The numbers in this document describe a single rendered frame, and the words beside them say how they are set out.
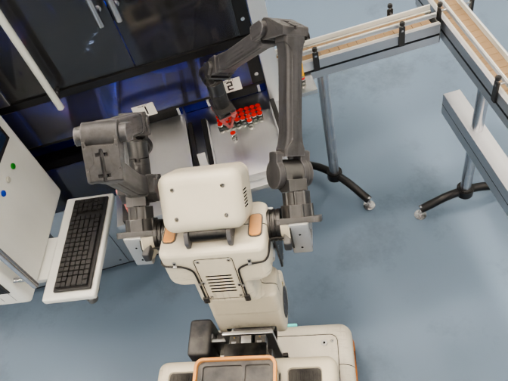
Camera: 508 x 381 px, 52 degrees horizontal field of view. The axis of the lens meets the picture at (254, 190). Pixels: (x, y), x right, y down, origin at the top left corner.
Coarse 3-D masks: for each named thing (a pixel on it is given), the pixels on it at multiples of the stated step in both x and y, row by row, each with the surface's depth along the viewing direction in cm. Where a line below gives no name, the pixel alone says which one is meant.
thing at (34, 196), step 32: (0, 128) 177; (0, 160) 175; (32, 160) 194; (0, 192) 173; (32, 192) 192; (0, 224) 171; (32, 224) 189; (32, 256) 186; (0, 288) 173; (32, 288) 184
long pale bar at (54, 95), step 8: (0, 16) 154; (0, 24) 156; (8, 24) 157; (8, 32) 158; (16, 40) 161; (24, 48) 164; (24, 56) 165; (32, 64) 168; (40, 72) 171; (40, 80) 173; (48, 88) 176; (56, 88) 184; (48, 96) 179; (56, 96) 179; (56, 104) 181
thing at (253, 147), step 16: (272, 112) 201; (208, 128) 202; (256, 128) 202; (272, 128) 200; (224, 144) 200; (240, 144) 198; (256, 144) 196; (272, 144) 195; (224, 160) 195; (240, 160) 193; (256, 160) 192; (256, 176) 185
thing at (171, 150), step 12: (168, 120) 215; (180, 120) 213; (156, 132) 211; (168, 132) 210; (180, 132) 209; (156, 144) 207; (168, 144) 206; (180, 144) 205; (156, 156) 203; (168, 156) 202; (180, 156) 201; (192, 156) 198; (156, 168) 199; (168, 168) 198
